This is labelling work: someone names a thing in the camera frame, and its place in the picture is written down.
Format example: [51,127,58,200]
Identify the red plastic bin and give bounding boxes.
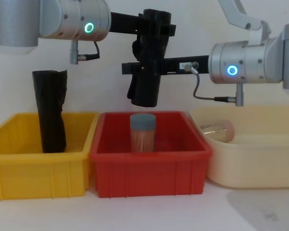
[89,110,213,199]

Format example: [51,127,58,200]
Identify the left gripper dark cable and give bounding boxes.
[77,41,101,61]

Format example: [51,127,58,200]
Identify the right gripper grey cable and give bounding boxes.
[184,61,237,102]

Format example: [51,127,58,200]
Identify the cream plastic basin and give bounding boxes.
[189,105,289,189]

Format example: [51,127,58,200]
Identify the gold bottle with pink cap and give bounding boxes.
[198,120,236,143]

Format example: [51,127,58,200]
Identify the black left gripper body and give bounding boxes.
[109,11,145,34]

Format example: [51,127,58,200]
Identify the black plastic bag roll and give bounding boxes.
[127,9,172,107]
[32,69,68,153]

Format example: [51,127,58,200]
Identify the yellow plastic bin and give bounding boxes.
[0,111,101,201]

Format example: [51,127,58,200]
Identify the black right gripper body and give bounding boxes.
[163,55,211,74]

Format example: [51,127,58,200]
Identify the toothpick jar with grey lid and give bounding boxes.
[130,113,157,153]

